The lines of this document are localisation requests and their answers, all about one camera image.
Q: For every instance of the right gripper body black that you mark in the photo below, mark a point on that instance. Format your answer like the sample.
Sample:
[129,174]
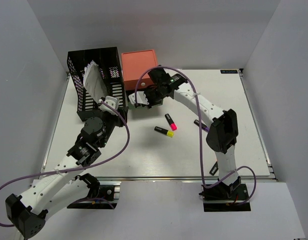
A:
[155,96]

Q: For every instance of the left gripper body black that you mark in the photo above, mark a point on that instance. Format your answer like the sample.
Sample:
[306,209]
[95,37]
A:
[110,122]

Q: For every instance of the coral top drawer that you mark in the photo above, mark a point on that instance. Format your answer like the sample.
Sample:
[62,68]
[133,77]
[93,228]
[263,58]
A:
[130,84]

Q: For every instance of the yellow bottom drawer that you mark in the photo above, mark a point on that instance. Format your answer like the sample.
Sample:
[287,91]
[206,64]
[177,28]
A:
[133,107]

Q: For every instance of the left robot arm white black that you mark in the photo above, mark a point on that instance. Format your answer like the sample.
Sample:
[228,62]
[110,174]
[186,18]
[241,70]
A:
[67,183]

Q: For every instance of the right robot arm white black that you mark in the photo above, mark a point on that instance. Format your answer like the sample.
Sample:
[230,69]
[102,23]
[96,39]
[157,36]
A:
[222,124]

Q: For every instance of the pink black highlighter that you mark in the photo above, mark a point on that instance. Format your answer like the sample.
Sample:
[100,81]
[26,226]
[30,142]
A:
[170,122]

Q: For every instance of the coral drawer cabinet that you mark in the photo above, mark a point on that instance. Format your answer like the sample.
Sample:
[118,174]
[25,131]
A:
[136,62]

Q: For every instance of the yellow black highlighter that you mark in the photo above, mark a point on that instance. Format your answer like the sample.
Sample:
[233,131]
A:
[164,131]

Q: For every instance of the white paper stack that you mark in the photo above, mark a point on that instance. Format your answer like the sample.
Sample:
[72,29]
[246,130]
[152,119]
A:
[93,82]

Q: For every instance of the purple black highlighter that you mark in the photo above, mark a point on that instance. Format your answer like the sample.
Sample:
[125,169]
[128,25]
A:
[203,126]

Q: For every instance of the black mesh file organizer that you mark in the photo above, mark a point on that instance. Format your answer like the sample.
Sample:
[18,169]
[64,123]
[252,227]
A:
[107,59]

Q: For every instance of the orange black highlighter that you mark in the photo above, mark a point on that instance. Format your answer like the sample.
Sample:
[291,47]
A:
[214,169]

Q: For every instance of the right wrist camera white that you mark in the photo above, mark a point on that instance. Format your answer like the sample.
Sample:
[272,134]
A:
[138,99]

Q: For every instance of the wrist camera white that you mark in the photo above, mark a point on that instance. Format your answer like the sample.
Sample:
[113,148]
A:
[138,99]
[110,102]

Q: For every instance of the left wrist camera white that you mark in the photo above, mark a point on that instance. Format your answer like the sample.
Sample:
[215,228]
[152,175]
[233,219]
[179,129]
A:
[110,102]

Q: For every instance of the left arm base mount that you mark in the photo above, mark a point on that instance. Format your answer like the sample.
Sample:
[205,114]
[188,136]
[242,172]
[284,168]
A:
[100,196]

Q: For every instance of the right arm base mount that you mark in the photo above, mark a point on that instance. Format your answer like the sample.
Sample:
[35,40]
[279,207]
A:
[216,199]

